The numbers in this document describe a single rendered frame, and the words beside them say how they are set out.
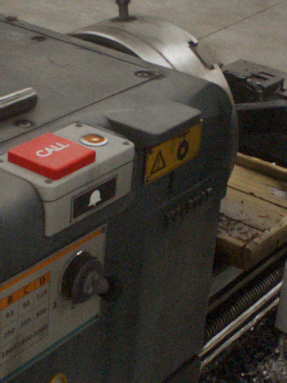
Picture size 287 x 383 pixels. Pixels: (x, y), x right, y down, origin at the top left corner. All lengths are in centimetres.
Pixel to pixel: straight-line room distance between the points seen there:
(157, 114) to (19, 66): 19
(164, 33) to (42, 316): 51
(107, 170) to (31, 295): 15
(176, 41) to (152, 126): 37
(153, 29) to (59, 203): 53
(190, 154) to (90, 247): 17
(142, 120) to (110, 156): 10
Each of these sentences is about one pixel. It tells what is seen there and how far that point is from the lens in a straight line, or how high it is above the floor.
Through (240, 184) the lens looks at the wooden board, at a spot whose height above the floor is 89.
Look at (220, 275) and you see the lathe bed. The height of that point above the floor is 86.
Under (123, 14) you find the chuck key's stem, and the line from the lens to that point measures 142.
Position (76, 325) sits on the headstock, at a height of 104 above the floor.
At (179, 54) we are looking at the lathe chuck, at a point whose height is 122.
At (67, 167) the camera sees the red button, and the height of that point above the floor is 126.
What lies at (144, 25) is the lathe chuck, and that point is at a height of 124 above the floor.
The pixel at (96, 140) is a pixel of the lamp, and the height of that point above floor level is 126.
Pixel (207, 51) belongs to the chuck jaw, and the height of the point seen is 120.
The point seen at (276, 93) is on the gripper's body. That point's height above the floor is 110.
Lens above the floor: 166
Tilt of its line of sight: 27 degrees down
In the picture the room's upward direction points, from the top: 5 degrees clockwise
